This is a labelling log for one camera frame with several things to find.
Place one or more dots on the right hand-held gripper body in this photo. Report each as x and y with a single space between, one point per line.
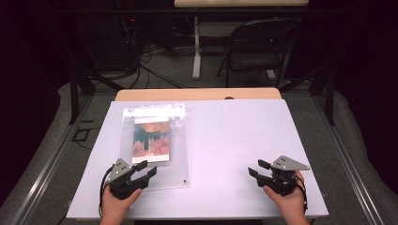
283 178

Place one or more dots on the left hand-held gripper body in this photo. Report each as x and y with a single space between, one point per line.
120 175

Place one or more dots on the colourful picture card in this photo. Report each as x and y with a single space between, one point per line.
150 139

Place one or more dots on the clear acrylic photo frame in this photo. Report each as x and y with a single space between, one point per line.
180 146

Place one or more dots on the person's right hand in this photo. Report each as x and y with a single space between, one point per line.
292 207

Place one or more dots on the person's left hand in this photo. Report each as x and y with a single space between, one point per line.
114 209

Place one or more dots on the white board sheet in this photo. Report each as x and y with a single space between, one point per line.
234 140

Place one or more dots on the light wooden table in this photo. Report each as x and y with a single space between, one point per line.
187 93

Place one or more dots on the black metal stand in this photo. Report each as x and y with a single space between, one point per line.
329 93
74 93

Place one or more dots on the black folding chair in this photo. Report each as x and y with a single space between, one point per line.
253 59

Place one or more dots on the dark equipment cabinet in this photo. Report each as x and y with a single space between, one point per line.
106 47

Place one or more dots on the beige desk with white legs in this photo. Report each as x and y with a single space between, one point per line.
196 47

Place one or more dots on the aluminium rail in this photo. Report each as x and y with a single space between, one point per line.
47 175
350 175

